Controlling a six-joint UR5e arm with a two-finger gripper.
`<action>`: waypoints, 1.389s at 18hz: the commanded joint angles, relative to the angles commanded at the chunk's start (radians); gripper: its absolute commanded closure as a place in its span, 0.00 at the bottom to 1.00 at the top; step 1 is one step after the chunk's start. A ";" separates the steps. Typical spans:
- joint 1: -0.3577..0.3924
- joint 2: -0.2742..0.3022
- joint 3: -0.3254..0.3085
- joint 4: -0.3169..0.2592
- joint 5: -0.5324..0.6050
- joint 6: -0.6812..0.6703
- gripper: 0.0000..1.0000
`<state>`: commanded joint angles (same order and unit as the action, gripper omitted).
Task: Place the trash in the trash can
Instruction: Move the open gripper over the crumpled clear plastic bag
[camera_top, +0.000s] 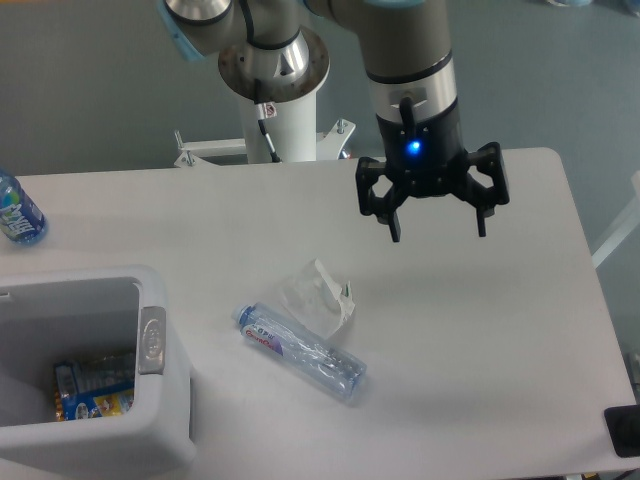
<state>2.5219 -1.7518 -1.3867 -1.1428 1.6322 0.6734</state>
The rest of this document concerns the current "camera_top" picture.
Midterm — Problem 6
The blue snack package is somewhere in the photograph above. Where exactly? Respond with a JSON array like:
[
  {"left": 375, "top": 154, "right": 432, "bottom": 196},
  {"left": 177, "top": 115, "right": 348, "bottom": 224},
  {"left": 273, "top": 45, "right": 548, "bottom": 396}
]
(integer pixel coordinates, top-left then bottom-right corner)
[{"left": 53, "top": 353, "right": 136, "bottom": 422}]

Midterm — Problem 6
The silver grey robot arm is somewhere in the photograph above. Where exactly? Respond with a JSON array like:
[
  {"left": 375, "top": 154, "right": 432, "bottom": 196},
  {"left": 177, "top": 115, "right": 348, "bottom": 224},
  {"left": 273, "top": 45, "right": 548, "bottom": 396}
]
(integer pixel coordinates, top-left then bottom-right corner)
[{"left": 158, "top": 1, "right": 509, "bottom": 239}]

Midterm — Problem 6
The blue labelled drink bottle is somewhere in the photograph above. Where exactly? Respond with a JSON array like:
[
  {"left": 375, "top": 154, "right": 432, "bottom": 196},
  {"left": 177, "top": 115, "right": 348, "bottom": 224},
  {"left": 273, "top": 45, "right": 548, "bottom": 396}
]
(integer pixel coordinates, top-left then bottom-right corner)
[{"left": 1, "top": 170, "right": 48, "bottom": 245}]

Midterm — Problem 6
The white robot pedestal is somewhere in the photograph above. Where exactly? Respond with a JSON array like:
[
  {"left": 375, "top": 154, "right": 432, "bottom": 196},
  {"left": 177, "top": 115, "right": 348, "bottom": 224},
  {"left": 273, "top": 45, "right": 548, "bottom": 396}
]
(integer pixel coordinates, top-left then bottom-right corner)
[{"left": 174, "top": 27, "right": 356, "bottom": 167}]

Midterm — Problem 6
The white trash can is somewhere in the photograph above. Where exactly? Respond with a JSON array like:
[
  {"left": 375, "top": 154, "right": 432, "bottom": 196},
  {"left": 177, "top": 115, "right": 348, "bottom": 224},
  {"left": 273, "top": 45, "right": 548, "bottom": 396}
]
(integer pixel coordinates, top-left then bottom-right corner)
[{"left": 1, "top": 266, "right": 196, "bottom": 479}]

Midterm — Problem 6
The black device at edge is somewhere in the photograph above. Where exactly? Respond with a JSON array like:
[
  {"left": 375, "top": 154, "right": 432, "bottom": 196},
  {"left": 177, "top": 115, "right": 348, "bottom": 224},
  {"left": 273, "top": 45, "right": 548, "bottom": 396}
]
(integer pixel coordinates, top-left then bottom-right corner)
[{"left": 604, "top": 404, "right": 640, "bottom": 458}]

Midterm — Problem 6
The clear plastic bottle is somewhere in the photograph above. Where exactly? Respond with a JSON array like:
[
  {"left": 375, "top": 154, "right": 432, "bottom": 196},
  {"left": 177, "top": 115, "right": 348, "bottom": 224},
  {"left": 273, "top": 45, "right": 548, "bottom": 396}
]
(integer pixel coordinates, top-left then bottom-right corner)
[{"left": 231, "top": 302, "right": 367, "bottom": 406}]

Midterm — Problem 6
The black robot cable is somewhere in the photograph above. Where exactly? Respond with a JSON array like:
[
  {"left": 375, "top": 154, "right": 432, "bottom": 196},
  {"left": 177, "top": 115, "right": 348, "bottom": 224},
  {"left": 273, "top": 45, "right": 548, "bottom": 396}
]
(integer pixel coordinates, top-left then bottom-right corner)
[{"left": 238, "top": 0, "right": 301, "bottom": 164}]

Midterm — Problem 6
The white table leg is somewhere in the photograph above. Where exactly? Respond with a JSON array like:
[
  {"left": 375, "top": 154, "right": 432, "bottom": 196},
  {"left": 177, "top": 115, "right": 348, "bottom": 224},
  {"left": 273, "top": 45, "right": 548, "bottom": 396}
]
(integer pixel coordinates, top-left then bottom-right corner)
[{"left": 591, "top": 171, "right": 639, "bottom": 268}]

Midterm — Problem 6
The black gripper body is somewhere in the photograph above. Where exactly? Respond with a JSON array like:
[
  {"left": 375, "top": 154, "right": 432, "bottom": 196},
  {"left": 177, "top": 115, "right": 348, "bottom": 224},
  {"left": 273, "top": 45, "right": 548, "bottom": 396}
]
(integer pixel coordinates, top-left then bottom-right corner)
[{"left": 377, "top": 100, "right": 470, "bottom": 199}]

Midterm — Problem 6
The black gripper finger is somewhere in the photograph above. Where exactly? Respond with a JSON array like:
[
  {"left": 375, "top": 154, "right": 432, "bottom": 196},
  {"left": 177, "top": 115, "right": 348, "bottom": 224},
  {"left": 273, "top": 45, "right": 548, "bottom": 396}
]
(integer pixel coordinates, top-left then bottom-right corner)
[
  {"left": 461, "top": 142, "right": 510, "bottom": 237},
  {"left": 355, "top": 157, "right": 410, "bottom": 243}
]

